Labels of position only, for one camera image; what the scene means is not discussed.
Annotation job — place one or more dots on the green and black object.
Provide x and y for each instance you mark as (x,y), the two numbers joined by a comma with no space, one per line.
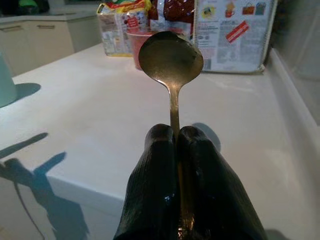
(25,6)

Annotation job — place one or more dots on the metal spoon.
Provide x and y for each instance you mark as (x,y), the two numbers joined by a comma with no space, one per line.
(170,57)

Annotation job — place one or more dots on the white printed food package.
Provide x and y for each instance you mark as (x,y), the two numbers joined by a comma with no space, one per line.
(116,27)

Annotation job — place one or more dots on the red plastic cup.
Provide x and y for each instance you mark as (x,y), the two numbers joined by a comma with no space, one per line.
(136,47)

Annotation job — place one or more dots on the large white printed bag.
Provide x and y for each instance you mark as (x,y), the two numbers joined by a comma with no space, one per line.
(231,35)

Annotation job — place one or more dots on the dark red snack bag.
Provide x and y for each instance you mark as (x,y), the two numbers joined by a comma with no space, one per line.
(172,15)

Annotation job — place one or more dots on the pale green cup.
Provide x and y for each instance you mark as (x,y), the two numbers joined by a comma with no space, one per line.
(5,80)

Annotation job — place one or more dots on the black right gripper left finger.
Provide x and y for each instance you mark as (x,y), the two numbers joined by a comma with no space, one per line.
(152,180)

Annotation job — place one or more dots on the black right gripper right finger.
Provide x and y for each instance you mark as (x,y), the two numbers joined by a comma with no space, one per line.
(215,185)

